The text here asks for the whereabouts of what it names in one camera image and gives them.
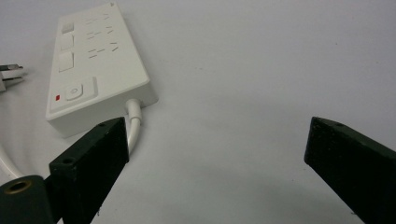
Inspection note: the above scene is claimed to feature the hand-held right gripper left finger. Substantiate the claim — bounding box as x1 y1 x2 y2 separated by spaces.
49 117 130 224

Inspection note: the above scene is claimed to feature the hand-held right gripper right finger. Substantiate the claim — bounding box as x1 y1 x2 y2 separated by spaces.
304 116 396 224

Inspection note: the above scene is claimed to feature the white power strip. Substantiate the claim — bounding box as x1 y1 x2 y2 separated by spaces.
45 1 160 139

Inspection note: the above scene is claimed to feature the white power strip cable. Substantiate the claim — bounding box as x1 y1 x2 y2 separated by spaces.
0 98 144 180

